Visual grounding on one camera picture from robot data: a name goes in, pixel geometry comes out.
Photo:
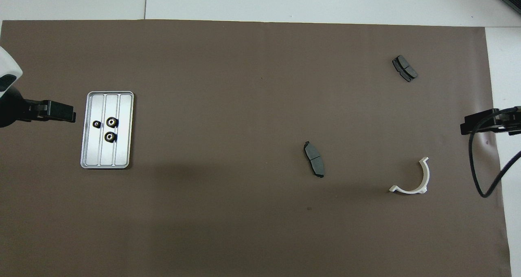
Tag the white curved plastic bracket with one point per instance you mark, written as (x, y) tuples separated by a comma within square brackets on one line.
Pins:
[(407, 190)]

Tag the large black bearing gear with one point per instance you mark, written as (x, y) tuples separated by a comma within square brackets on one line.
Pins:
[(110, 137)]

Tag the silver metal tray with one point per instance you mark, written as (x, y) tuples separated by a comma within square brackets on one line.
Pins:
[(124, 146)]

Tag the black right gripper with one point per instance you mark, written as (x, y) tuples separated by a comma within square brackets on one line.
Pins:
[(517, 120)]

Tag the long dark brake pad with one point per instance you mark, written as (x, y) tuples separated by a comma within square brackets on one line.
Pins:
[(314, 159)]

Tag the brown table mat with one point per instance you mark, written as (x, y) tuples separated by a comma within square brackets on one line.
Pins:
[(244, 106)]

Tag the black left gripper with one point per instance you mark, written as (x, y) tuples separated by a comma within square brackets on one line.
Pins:
[(10, 108)]

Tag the short dark brake pad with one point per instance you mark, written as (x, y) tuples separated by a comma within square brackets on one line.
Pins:
[(405, 68)]

